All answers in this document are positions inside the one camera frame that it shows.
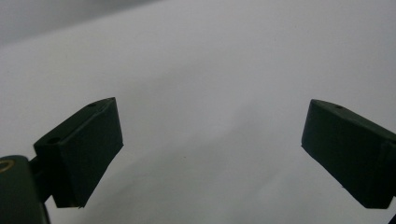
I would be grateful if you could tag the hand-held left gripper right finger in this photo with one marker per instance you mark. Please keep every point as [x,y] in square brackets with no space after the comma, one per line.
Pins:
[348,149]

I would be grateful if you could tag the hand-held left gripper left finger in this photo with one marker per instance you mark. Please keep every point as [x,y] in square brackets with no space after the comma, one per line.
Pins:
[84,149]

